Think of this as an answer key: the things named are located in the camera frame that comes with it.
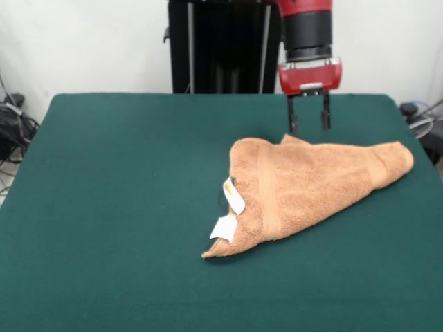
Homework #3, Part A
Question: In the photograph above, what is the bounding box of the tangle of black cables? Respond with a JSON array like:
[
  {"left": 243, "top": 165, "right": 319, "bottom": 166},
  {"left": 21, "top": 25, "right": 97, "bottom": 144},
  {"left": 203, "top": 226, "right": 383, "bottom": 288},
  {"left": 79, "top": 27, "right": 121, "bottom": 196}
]
[
  {"left": 0, "top": 103, "right": 41, "bottom": 167},
  {"left": 408, "top": 100, "right": 443, "bottom": 167}
]

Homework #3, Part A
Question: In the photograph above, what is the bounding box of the dark green table cloth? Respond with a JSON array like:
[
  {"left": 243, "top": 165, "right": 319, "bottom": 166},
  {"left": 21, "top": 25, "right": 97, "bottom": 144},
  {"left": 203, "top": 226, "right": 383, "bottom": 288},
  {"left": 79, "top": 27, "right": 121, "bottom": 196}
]
[{"left": 0, "top": 92, "right": 443, "bottom": 332}]

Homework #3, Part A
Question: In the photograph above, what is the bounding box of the tan terry towel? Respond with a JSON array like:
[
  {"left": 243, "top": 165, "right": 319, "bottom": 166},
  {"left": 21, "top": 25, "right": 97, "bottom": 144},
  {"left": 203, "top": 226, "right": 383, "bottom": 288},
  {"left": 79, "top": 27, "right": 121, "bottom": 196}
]
[{"left": 201, "top": 133, "right": 415, "bottom": 259}]

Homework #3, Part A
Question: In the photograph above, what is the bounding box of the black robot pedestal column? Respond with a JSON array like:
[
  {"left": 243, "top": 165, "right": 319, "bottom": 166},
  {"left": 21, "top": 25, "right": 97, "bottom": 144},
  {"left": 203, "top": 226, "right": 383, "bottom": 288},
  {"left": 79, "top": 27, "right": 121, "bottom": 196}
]
[{"left": 163, "top": 0, "right": 287, "bottom": 94}]

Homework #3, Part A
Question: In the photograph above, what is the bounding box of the black pedestal caster foot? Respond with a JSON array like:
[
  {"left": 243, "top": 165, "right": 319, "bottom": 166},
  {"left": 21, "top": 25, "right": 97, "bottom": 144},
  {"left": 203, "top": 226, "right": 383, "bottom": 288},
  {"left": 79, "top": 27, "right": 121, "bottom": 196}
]
[
  {"left": 399, "top": 102, "right": 420, "bottom": 117},
  {"left": 3, "top": 93, "right": 26, "bottom": 107}
]

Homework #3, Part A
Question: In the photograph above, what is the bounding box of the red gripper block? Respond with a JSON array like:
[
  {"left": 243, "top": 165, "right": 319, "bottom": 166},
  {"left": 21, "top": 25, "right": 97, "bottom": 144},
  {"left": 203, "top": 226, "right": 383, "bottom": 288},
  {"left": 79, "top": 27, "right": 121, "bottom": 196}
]
[{"left": 278, "top": 57, "right": 344, "bottom": 134}]

